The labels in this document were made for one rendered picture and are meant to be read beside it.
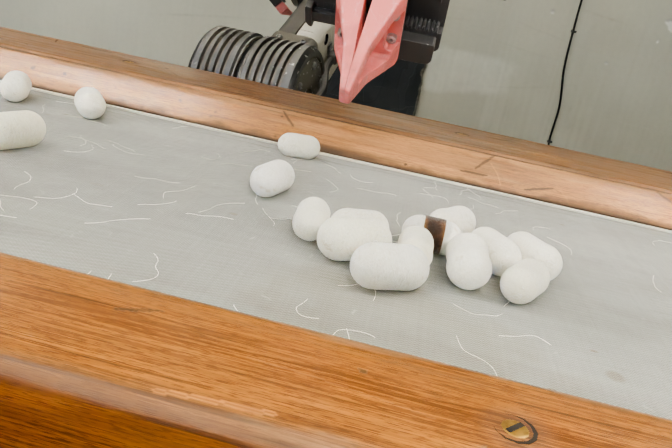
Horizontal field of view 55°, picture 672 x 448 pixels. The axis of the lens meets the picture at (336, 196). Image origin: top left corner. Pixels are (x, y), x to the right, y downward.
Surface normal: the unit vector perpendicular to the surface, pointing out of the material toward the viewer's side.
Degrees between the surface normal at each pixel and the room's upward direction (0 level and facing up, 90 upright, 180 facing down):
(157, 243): 0
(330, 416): 0
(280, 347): 0
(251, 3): 90
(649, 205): 45
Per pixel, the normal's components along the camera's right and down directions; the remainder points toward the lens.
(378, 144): 0.03, -0.46
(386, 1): -0.06, -0.19
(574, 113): -0.12, 0.29
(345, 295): 0.18, -0.93
